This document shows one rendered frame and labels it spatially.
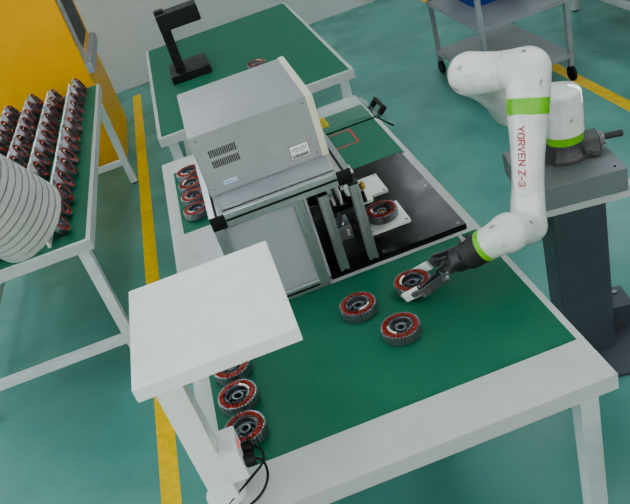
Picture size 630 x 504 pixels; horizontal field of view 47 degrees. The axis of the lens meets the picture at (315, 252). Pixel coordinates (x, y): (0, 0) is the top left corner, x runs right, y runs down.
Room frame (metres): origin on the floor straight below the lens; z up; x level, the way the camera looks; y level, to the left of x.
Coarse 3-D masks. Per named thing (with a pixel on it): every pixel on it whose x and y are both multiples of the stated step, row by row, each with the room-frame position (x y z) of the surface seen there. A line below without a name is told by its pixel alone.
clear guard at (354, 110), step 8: (336, 104) 2.55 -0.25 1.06; (344, 104) 2.52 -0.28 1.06; (352, 104) 2.50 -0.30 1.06; (360, 104) 2.47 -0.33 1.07; (368, 104) 2.50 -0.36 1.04; (320, 112) 2.52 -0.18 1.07; (328, 112) 2.50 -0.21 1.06; (336, 112) 2.47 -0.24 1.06; (344, 112) 2.45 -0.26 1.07; (352, 112) 2.43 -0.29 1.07; (360, 112) 2.40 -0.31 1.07; (368, 112) 2.38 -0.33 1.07; (376, 112) 2.41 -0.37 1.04; (328, 120) 2.43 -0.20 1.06; (336, 120) 2.41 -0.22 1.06; (344, 120) 2.38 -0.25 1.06; (352, 120) 2.36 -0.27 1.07; (360, 120) 2.34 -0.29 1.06; (384, 120) 2.33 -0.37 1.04; (328, 128) 2.36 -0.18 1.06; (336, 128) 2.34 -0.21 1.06; (344, 128) 2.32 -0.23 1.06
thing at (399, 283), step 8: (408, 272) 1.79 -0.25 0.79; (416, 272) 1.78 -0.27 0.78; (424, 272) 1.76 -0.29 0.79; (400, 280) 1.76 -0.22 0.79; (408, 280) 1.76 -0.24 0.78; (416, 280) 1.75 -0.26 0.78; (424, 280) 1.72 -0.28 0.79; (400, 288) 1.72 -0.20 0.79; (408, 288) 1.71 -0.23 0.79; (400, 296) 1.72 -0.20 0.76
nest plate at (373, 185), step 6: (360, 180) 2.45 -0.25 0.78; (366, 180) 2.44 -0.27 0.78; (372, 180) 2.42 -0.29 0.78; (378, 180) 2.41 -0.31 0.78; (342, 186) 2.45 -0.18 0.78; (366, 186) 2.39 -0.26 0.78; (372, 186) 2.38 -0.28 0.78; (378, 186) 2.36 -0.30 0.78; (384, 186) 2.35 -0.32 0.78; (372, 192) 2.33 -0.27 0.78; (378, 192) 2.32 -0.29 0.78; (384, 192) 2.32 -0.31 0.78
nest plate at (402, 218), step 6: (402, 210) 2.15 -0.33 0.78; (402, 216) 2.11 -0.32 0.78; (408, 216) 2.10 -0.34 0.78; (390, 222) 2.10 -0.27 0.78; (396, 222) 2.08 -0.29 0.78; (402, 222) 2.07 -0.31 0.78; (408, 222) 2.08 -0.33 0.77; (372, 228) 2.10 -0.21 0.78; (378, 228) 2.08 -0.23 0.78; (384, 228) 2.07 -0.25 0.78; (390, 228) 2.07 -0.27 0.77
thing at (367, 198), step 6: (360, 186) 2.15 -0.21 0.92; (342, 192) 2.16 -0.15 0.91; (348, 192) 2.14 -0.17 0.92; (366, 192) 2.17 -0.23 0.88; (336, 198) 2.17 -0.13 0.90; (342, 198) 2.15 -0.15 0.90; (348, 198) 2.11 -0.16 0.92; (366, 198) 2.11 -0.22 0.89; (372, 198) 2.12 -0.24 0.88; (330, 204) 2.14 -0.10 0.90; (336, 204) 2.13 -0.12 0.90; (348, 204) 2.10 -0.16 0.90; (336, 210) 2.10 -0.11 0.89; (342, 210) 2.10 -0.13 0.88; (342, 222) 2.11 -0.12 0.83
